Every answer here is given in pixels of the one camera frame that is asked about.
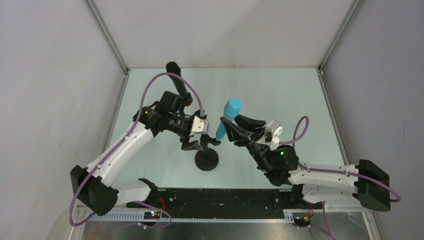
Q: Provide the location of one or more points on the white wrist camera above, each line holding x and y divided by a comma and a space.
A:
199, 126
272, 132

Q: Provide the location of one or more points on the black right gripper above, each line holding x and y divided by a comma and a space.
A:
248, 138

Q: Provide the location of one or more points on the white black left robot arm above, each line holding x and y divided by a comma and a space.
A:
94, 184

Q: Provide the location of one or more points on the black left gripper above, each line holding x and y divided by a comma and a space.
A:
193, 137

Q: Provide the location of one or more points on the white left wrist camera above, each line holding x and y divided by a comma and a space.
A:
199, 126

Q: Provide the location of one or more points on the aluminium frame rail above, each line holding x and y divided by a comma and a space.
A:
331, 207

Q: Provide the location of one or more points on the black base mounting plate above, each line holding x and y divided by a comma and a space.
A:
217, 214

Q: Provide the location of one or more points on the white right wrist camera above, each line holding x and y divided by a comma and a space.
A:
272, 132

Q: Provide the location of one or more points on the black microphone orange tip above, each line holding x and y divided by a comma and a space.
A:
173, 67

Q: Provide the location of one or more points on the right controller board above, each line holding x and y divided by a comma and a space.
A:
302, 221

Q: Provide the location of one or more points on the blue microphone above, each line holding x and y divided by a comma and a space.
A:
231, 110

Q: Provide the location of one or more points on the left controller board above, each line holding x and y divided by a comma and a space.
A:
152, 215

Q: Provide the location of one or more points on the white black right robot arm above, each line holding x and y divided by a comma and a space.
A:
364, 183

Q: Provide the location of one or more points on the black microphone stand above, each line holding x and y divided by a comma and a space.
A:
206, 159

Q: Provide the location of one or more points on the controller board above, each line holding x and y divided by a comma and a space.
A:
152, 215
302, 221

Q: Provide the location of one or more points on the white slotted cable duct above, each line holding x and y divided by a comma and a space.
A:
137, 216

